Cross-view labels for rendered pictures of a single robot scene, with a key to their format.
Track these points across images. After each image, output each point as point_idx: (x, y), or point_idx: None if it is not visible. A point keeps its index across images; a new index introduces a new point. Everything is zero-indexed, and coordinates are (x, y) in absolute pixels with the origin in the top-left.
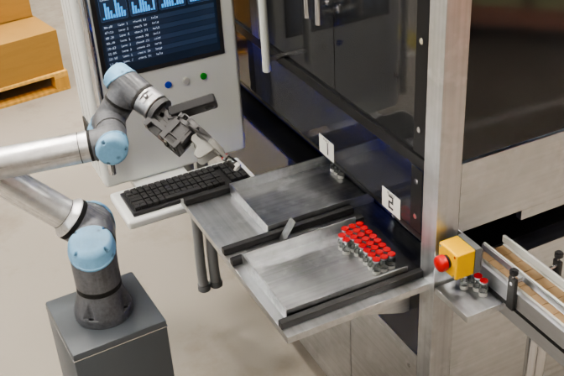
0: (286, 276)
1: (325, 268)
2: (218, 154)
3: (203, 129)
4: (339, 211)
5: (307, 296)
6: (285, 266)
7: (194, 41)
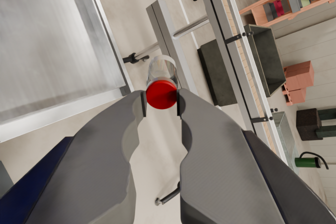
0: (43, 71)
1: (34, 21)
2: (140, 118)
3: (300, 181)
4: None
5: (86, 60)
6: (17, 66)
7: None
